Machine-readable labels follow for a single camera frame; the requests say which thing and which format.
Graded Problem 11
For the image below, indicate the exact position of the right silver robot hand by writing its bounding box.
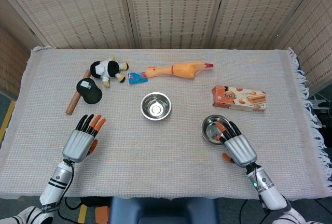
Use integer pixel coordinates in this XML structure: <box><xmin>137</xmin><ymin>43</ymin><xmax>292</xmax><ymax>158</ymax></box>
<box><xmin>216</xmin><ymin>121</ymin><xmax>258</xmax><ymax>168</ymax></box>

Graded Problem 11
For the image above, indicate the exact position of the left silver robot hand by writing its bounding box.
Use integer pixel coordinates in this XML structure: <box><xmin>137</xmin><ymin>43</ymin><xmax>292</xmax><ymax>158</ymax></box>
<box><xmin>62</xmin><ymin>114</ymin><xmax>106</xmax><ymax>163</ymax></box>

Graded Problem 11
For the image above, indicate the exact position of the stainless steel bowl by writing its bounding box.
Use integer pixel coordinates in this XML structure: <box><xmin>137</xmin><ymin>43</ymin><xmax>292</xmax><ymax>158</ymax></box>
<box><xmin>201</xmin><ymin>114</ymin><xmax>234</xmax><ymax>146</ymax></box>
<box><xmin>140</xmin><ymin>92</ymin><xmax>172</xmax><ymax>120</ymax></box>

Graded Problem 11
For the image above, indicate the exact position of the wooden rolling pin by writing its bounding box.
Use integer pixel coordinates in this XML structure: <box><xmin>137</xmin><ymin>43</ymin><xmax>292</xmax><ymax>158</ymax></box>
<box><xmin>65</xmin><ymin>69</ymin><xmax>91</xmax><ymax>116</ymax></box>

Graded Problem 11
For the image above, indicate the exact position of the orange egg roll biscuit box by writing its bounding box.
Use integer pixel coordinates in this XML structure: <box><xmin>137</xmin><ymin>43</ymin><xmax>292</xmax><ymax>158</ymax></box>
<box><xmin>212</xmin><ymin>85</ymin><xmax>267</xmax><ymax>113</ymax></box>

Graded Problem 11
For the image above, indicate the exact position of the white waffle-weave tablecloth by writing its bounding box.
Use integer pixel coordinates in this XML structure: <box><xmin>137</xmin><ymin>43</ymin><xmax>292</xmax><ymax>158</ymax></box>
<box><xmin>0</xmin><ymin>47</ymin><xmax>332</xmax><ymax>200</ymax></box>

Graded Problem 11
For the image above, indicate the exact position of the black and white plush cow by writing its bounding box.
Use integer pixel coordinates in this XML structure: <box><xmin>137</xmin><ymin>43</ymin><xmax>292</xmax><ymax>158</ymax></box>
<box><xmin>90</xmin><ymin>55</ymin><xmax>129</xmax><ymax>88</ymax></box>

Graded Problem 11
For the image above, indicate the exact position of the blue snack packet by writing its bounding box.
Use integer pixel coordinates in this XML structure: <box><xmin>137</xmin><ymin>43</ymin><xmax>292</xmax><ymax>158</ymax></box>
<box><xmin>128</xmin><ymin>72</ymin><xmax>148</xmax><ymax>85</ymax></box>

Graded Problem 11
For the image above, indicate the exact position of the black equipment stand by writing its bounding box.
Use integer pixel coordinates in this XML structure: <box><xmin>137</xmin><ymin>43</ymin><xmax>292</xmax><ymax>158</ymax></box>
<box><xmin>308</xmin><ymin>91</ymin><xmax>332</xmax><ymax>131</ymax></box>

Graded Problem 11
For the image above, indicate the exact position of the dark blue robot torso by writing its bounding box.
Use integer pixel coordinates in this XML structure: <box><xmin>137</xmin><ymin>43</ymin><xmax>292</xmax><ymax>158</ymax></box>
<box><xmin>108</xmin><ymin>197</ymin><xmax>220</xmax><ymax>224</ymax></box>

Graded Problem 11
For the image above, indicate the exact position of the yellow rubber chicken toy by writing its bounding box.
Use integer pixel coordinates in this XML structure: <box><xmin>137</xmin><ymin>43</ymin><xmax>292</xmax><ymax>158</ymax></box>
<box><xmin>144</xmin><ymin>61</ymin><xmax>214</xmax><ymax>79</ymax></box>

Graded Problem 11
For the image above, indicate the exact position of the woven bamboo screen panel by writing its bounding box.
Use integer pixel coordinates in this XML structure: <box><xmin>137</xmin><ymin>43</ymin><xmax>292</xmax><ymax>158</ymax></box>
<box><xmin>0</xmin><ymin>0</ymin><xmax>137</xmax><ymax>50</ymax></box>
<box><xmin>272</xmin><ymin>0</ymin><xmax>332</xmax><ymax>96</ymax></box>
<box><xmin>121</xmin><ymin>0</ymin><xmax>230</xmax><ymax>50</ymax></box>
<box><xmin>210</xmin><ymin>0</ymin><xmax>326</xmax><ymax>51</ymax></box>
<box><xmin>0</xmin><ymin>0</ymin><xmax>39</xmax><ymax>97</ymax></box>

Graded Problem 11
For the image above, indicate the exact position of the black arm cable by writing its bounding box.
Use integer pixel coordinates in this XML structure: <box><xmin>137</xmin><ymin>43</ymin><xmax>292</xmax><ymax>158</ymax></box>
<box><xmin>56</xmin><ymin>158</ymin><xmax>86</xmax><ymax>223</ymax></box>
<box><xmin>251</xmin><ymin>165</ymin><xmax>269</xmax><ymax>214</ymax></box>

